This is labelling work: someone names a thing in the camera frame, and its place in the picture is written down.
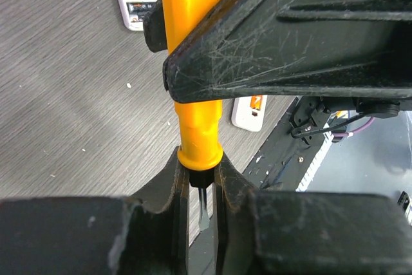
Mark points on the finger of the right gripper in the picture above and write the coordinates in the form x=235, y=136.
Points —
x=331, y=48
x=154, y=28

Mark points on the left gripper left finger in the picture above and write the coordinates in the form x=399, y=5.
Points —
x=145, y=233

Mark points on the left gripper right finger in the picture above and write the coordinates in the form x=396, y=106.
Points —
x=287, y=232

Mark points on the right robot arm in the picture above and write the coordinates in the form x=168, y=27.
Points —
x=183, y=16

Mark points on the white remote orange battery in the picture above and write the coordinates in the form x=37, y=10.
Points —
x=246, y=118

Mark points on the white slotted cable duct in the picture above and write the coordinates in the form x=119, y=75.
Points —
x=316, y=163

